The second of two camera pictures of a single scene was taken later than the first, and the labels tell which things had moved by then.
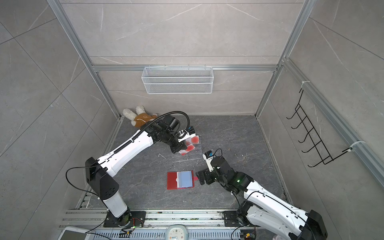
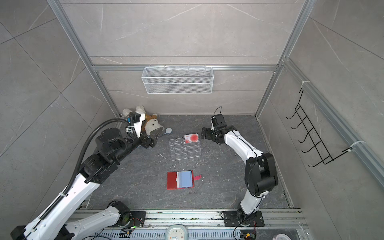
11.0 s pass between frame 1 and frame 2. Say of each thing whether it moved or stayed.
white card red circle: stayed
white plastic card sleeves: stayed
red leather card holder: stayed
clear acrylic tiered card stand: stayed
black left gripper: moved
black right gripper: moved
